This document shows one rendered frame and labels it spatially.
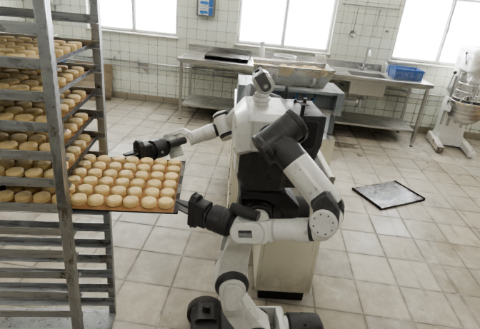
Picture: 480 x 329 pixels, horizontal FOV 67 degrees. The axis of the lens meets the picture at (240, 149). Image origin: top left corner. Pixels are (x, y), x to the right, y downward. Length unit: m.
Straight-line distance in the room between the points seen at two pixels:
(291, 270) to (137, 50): 4.58
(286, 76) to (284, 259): 1.18
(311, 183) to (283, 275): 1.32
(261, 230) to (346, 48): 4.85
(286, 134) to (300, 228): 0.27
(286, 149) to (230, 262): 0.66
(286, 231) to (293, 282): 1.27
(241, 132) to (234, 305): 0.77
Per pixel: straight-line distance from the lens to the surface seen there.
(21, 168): 1.35
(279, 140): 1.05
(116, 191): 1.32
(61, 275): 1.45
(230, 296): 1.60
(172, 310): 2.34
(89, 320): 2.16
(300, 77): 2.52
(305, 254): 2.21
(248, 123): 1.17
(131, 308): 2.37
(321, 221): 1.03
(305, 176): 1.04
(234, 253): 1.52
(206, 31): 5.73
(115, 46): 6.18
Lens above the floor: 1.72
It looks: 23 degrees down
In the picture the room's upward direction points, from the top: 6 degrees clockwise
